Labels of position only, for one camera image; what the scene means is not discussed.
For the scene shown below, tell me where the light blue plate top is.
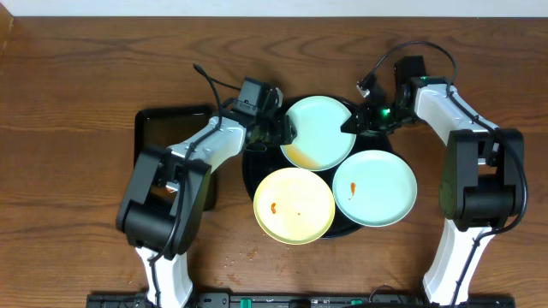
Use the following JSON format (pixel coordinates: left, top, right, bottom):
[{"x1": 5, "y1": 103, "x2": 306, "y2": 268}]
[{"x1": 280, "y1": 96, "x2": 356, "y2": 171}]

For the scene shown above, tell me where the light blue plate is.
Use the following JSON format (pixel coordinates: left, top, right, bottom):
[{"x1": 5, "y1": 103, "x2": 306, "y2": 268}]
[
  {"x1": 280, "y1": 96, "x2": 356, "y2": 171},
  {"x1": 331, "y1": 150, "x2": 418, "y2": 228}
]

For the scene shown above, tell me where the orange green sponge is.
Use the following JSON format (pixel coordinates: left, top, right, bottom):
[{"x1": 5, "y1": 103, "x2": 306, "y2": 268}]
[{"x1": 242, "y1": 127, "x2": 267, "y2": 173}]

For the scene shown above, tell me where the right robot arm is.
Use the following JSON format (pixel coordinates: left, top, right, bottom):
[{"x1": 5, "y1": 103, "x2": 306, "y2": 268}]
[{"x1": 341, "y1": 74, "x2": 527, "y2": 307}]

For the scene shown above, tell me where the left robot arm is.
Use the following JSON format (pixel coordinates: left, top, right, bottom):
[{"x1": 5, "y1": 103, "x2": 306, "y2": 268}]
[{"x1": 116, "y1": 82, "x2": 296, "y2": 307}]

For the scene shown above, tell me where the black rectangular tray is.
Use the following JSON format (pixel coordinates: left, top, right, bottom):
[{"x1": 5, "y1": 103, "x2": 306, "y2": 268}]
[{"x1": 128, "y1": 105, "x2": 218, "y2": 211}]

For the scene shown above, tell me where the yellow plate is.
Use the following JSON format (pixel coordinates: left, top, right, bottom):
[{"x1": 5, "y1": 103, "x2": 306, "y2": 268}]
[{"x1": 253, "y1": 168, "x2": 336, "y2": 245}]

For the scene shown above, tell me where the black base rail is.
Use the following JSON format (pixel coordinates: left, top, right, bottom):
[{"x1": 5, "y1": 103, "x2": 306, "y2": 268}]
[{"x1": 86, "y1": 291, "x2": 516, "y2": 308}]

